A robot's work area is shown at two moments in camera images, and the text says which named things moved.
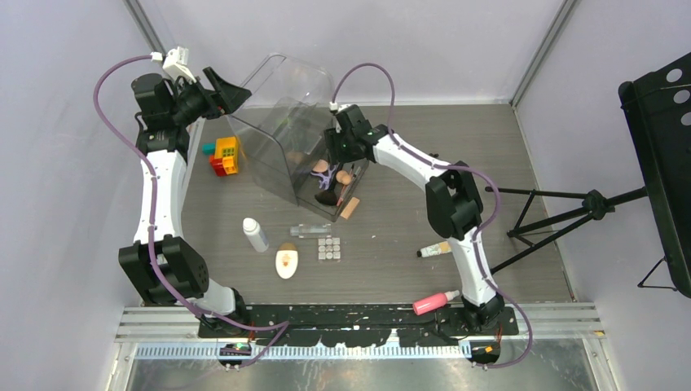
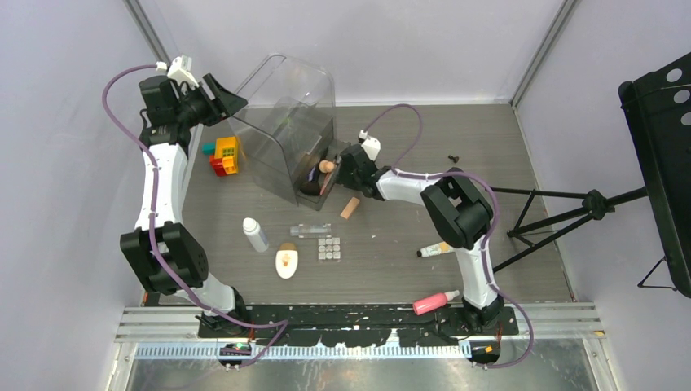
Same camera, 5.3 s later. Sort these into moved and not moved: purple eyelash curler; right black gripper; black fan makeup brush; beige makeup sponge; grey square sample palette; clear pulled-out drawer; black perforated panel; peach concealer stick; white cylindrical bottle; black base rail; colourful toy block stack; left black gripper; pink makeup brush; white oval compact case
Moved: beige makeup sponge; pink makeup brush; black fan makeup brush; clear pulled-out drawer; right black gripper; purple eyelash curler
Not moved: left black gripper; black base rail; colourful toy block stack; white oval compact case; black perforated panel; grey square sample palette; white cylindrical bottle; peach concealer stick
